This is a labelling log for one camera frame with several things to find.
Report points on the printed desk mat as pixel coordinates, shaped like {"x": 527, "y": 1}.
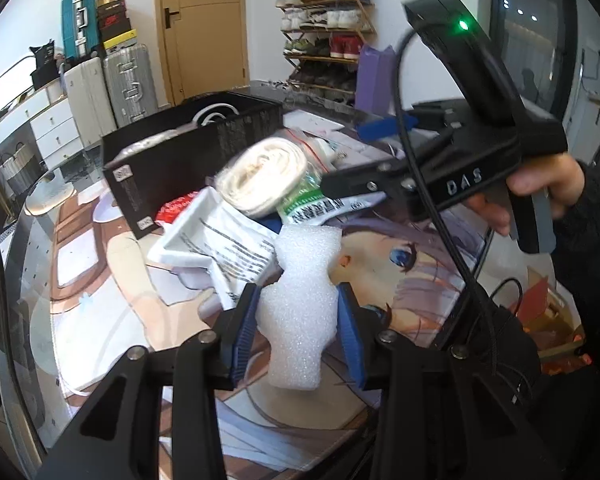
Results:
{"x": 145, "y": 270}

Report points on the white foam piece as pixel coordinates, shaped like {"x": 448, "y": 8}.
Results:
{"x": 295, "y": 320}

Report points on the stack of shoe boxes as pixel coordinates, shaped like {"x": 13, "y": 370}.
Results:
{"x": 116, "y": 25}

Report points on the woven laundry basket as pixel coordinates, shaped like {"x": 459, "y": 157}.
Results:
{"x": 20, "y": 170}

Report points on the white suitcase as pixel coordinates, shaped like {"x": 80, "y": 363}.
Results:
{"x": 90, "y": 95}

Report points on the person's right hand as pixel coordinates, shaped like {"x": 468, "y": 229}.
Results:
{"x": 545, "y": 180}

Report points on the black cardboard box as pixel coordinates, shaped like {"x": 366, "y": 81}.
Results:
{"x": 180, "y": 170}

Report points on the green white packet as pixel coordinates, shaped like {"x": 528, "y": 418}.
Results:
{"x": 310, "y": 207}

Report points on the black bag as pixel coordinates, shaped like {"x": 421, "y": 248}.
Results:
{"x": 45, "y": 65}

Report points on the oval mirror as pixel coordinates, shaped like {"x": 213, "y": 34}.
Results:
{"x": 7, "y": 85}

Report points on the wooden door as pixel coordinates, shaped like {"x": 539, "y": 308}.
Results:
{"x": 205, "y": 25}

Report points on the purple bag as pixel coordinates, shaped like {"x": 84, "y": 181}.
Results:
{"x": 375, "y": 80}

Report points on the teal suitcase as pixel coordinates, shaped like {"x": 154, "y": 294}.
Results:
{"x": 80, "y": 20}

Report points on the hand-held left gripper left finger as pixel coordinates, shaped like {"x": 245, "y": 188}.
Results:
{"x": 244, "y": 335}

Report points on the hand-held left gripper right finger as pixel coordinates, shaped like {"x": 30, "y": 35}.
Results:
{"x": 352, "y": 332}

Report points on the wooden shoe rack with shoes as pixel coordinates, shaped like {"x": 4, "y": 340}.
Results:
{"x": 325, "y": 35}

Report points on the red white plastic bag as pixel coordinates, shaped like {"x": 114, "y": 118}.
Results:
{"x": 175, "y": 210}

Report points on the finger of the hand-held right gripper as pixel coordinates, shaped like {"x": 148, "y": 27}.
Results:
{"x": 360, "y": 180}
{"x": 377, "y": 127}

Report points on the silver suitcase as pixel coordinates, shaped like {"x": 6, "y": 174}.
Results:
{"x": 130, "y": 85}

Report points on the white dresser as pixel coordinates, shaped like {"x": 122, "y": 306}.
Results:
{"x": 50, "y": 120}

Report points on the white printed plastic packet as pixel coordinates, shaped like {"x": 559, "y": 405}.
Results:
{"x": 220, "y": 245}

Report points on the person's right forearm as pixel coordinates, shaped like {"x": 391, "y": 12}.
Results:
{"x": 587, "y": 260}

